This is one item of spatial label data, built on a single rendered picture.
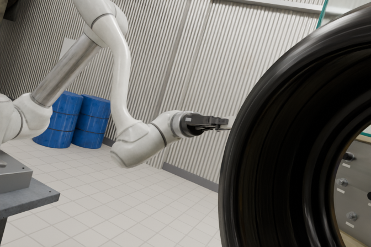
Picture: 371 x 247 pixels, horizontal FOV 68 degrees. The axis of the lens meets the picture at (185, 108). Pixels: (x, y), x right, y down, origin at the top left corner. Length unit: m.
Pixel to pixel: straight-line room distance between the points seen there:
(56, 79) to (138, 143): 0.58
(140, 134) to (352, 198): 0.82
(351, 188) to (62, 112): 3.52
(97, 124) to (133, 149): 3.53
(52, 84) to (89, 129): 3.09
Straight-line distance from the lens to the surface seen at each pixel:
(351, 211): 1.25
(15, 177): 1.34
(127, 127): 0.91
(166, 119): 0.94
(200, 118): 0.77
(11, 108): 1.30
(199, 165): 4.14
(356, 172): 1.24
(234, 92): 3.98
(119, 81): 0.99
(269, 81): 0.49
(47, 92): 1.36
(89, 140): 4.45
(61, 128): 4.12
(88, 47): 1.29
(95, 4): 1.12
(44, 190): 1.40
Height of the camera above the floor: 1.24
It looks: 3 degrees down
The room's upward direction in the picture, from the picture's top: 17 degrees clockwise
